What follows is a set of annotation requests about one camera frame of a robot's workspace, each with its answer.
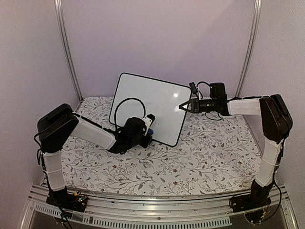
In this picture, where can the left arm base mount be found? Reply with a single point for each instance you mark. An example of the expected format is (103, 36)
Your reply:
(64, 200)

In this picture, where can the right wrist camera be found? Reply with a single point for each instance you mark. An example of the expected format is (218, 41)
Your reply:
(195, 91)

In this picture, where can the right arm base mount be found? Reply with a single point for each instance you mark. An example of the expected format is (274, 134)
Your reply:
(255, 201)

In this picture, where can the aluminium front rail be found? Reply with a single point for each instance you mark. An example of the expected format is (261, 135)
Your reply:
(116, 211)

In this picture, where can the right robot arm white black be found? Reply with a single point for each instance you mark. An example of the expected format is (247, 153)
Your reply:
(276, 125)

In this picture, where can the aluminium frame post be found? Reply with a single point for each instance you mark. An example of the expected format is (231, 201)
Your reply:
(250, 46)
(66, 48)

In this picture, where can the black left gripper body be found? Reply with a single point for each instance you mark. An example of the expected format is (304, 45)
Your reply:
(136, 141)

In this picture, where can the floral patterned table mat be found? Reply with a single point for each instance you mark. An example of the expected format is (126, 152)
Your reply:
(213, 155)

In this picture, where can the left aluminium frame post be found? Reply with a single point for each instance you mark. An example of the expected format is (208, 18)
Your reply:
(66, 48)

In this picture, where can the right aluminium frame post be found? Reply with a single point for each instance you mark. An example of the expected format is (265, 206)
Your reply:
(250, 46)

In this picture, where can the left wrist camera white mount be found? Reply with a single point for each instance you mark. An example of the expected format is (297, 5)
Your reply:
(148, 120)

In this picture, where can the blue whiteboard eraser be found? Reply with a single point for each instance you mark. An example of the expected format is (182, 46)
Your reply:
(150, 132)

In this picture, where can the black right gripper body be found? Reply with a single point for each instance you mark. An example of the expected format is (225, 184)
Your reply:
(210, 109)

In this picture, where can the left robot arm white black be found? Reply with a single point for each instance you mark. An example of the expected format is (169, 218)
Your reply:
(58, 125)

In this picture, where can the small black-framed whiteboard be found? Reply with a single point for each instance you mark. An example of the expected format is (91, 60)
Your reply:
(136, 96)

